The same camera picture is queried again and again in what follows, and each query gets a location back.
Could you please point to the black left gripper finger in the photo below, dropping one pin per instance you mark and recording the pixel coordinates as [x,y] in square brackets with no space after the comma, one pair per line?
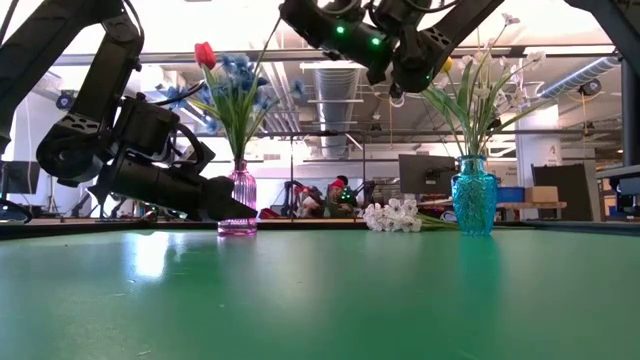
[232,207]

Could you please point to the purple glass vase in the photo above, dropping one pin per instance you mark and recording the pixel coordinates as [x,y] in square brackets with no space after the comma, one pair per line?
[245,190]

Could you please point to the white flower bunch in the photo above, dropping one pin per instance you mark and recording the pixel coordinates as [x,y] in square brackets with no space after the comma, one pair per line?
[500,95]
[395,216]

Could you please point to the blue glass vase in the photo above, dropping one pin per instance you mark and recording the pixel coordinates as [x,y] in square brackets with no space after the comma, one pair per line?
[475,197]

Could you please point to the black background robot arm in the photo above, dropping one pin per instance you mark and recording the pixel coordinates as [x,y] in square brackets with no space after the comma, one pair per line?
[292,197]

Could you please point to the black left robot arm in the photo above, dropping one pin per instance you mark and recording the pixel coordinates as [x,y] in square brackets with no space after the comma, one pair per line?
[100,75]

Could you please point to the white ceiling light bar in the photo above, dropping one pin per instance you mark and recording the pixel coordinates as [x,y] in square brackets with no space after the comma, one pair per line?
[320,65]

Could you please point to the person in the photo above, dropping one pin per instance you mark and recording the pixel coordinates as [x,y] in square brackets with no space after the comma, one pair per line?
[344,178]
[337,192]

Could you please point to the green table mat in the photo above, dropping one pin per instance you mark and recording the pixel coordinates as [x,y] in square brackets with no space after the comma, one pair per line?
[320,300]

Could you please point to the gray overhead beam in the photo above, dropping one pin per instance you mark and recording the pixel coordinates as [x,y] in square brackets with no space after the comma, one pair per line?
[165,57]

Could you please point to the small black monitor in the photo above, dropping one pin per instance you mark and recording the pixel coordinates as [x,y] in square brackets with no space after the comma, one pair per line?
[17,177]

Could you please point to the large black monitor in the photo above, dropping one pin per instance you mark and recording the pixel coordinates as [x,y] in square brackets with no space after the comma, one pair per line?
[425,174]

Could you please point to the blue plastic bin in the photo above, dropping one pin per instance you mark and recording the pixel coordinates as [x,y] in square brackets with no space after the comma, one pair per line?
[510,194]

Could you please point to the cardboard box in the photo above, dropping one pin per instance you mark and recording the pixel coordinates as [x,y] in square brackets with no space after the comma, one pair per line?
[544,194]

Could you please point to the wooden background table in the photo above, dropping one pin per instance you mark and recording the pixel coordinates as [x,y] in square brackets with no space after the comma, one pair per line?
[535,205]

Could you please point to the black standing panel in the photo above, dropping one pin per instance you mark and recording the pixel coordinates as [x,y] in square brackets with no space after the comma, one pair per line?
[565,192]

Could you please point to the gray side desk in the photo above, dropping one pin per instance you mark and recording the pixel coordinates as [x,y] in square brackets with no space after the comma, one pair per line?
[617,172]

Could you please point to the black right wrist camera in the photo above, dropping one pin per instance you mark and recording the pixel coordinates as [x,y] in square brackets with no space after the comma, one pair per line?
[392,12]

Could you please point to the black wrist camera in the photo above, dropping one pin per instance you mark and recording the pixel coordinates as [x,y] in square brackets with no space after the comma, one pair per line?
[392,12]
[145,127]

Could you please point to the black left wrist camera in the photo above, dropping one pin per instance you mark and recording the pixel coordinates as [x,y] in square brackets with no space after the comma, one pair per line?
[145,127]

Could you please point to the wide silver ceiling duct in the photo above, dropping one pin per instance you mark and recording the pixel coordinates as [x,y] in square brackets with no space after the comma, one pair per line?
[335,110]

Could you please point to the black table frame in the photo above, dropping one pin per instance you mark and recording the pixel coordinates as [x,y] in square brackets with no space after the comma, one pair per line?
[310,225]

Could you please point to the slim ribbed silver duct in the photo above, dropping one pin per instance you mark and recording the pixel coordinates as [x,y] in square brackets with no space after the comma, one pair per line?
[580,76]

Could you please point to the black vertical post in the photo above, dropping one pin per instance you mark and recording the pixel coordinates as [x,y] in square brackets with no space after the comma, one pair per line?
[631,110]

